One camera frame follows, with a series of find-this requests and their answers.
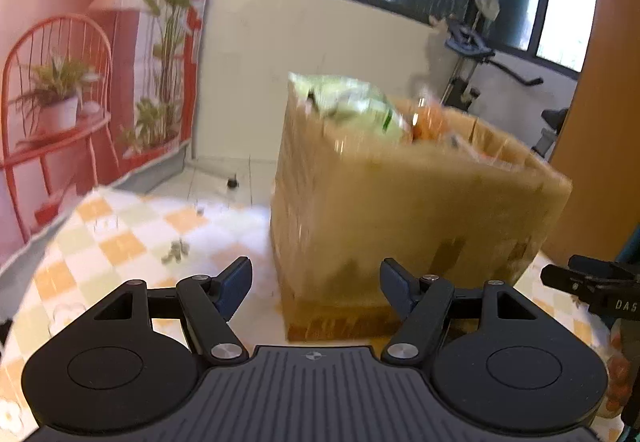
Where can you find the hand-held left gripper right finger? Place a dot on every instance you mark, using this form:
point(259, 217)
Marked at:
point(395, 284)

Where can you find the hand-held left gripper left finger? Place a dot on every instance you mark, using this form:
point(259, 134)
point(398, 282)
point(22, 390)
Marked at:
point(235, 284)

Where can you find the orange snack packet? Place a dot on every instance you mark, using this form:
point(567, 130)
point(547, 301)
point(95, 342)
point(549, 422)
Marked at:
point(430, 121)

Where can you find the checkered tablecloth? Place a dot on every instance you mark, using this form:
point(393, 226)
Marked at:
point(115, 242)

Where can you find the small black floor object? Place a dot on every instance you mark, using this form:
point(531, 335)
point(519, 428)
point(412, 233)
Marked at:
point(231, 182)

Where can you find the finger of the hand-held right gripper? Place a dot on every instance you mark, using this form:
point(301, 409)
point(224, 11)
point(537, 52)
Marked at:
point(590, 292)
point(605, 267)

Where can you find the plastic-lined cardboard box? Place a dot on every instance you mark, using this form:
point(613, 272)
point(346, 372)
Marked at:
point(400, 202)

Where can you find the wooden panel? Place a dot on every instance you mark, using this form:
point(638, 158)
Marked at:
point(600, 121)

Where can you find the light green snack packet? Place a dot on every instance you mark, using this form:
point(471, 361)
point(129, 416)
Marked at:
point(350, 101)

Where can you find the printed backdrop cloth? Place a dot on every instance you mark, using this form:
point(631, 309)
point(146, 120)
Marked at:
point(75, 46)

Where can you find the glossy snack packet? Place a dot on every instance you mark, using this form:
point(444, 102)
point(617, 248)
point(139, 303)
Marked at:
point(619, 372)

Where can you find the black exercise bike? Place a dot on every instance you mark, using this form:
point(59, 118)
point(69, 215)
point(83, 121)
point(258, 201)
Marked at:
point(467, 46)

